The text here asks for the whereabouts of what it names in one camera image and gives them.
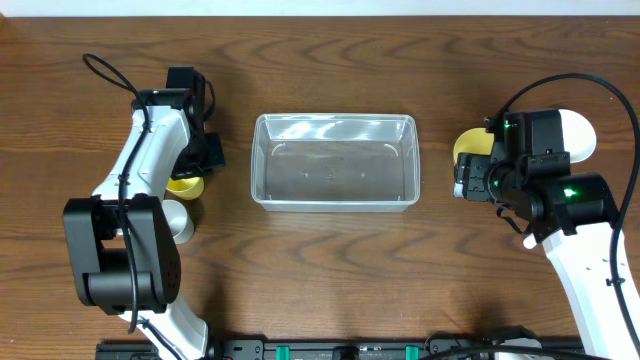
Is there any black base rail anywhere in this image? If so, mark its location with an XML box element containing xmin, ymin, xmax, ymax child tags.
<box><xmin>94</xmin><ymin>324</ymin><xmax>586</xmax><ymax>360</ymax></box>

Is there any yellow plastic cup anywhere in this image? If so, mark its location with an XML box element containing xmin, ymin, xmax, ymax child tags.
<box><xmin>166</xmin><ymin>177</ymin><xmax>204</xmax><ymax>200</ymax></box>

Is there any white cup right side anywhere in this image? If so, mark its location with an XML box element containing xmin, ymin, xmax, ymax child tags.
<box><xmin>559</xmin><ymin>109</ymin><xmax>597</xmax><ymax>164</ymax></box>

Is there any yellow cup right side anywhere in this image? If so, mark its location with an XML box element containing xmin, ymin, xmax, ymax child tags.
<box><xmin>453</xmin><ymin>128</ymin><xmax>494</xmax><ymax>164</ymax></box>

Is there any grey plastic cup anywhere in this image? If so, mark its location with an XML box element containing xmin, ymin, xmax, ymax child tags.
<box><xmin>162</xmin><ymin>200</ymin><xmax>195</xmax><ymax>245</ymax></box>

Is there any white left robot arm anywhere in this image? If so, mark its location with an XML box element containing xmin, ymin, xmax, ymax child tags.
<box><xmin>63</xmin><ymin>88</ymin><xmax>221</xmax><ymax>359</ymax></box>

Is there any clear plastic container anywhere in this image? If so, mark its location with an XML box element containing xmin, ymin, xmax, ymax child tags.
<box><xmin>251</xmin><ymin>113</ymin><xmax>421</xmax><ymax>212</ymax></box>

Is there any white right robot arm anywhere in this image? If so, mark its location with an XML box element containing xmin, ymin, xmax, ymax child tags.
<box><xmin>454</xmin><ymin>150</ymin><xmax>639</xmax><ymax>359</ymax></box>

